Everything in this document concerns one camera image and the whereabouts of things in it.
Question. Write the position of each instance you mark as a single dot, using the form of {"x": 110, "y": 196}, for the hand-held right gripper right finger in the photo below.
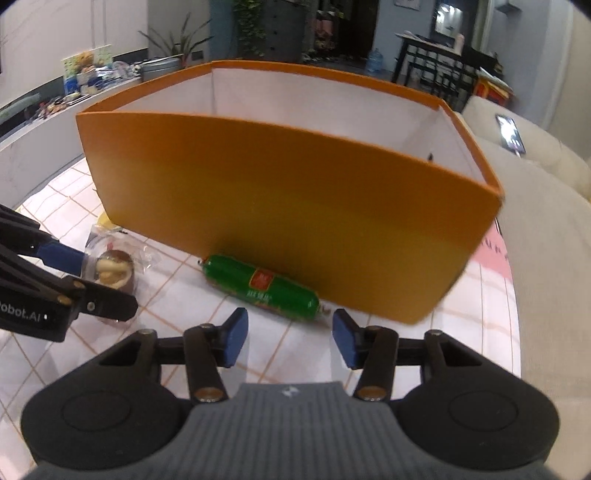
{"x": 345, "y": 337}

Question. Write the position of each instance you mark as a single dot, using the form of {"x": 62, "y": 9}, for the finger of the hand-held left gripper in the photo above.
{"x": 106, "y": 302}
{"x": 64, "y": 257}

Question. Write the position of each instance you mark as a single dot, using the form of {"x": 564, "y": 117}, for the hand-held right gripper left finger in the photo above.
{"x": 235, "y": 337}

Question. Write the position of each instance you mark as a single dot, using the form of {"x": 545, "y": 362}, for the chocolate snack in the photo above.
{"x": 113, "y": 272}

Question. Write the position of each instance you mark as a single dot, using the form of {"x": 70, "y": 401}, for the green sausage stick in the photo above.
{"x": 263, "y": 286}

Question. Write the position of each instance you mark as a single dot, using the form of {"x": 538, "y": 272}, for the orange cardboard box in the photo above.
{"x": 277, "y": 194}

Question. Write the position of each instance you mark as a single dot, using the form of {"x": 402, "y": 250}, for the white sideboard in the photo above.
{"x": 41, "y": 143}

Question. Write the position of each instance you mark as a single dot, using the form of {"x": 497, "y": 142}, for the colourful printed box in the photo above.
{"x": 87, "y": 69}

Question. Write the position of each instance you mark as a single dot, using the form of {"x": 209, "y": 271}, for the spiky plant in grey pot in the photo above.
{"x": 171, "y": 55}

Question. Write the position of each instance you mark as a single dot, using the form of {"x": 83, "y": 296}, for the beige sofa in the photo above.
{"x": 545, "y": 221}

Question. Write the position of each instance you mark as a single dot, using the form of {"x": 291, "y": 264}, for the black smartphone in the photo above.
{"x": 510, "y": 134}

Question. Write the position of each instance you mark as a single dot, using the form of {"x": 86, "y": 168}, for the blue water bottle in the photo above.
{"x": 375, "y": 61}

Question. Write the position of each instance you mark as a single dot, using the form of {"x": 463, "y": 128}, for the black dining table and chairs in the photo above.
{"x": 438, "y": 69}

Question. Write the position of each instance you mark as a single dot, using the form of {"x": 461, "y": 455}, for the trailing green ivy plant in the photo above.
{"x": 249, "y": 27}

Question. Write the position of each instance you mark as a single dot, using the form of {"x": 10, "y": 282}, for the shoe rack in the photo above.
{"x": 327, "y": 34}

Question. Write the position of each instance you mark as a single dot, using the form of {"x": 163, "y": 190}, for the dark grey cabinet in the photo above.
{"x": 284, "y": 30}

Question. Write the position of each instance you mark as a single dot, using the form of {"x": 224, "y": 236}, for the wall picture frame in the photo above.
{"x": 448, "y": 18}

